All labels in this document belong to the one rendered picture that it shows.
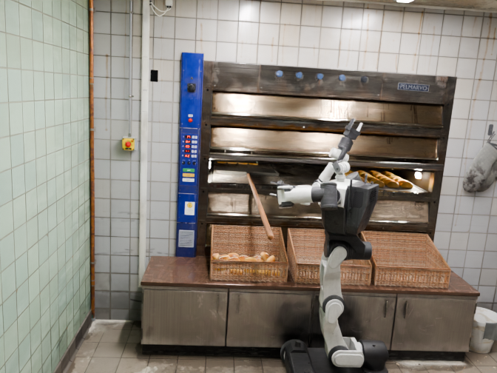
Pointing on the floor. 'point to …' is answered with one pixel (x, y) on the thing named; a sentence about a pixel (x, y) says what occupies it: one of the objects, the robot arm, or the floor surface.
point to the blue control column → (191, 61)
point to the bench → (295, 314)
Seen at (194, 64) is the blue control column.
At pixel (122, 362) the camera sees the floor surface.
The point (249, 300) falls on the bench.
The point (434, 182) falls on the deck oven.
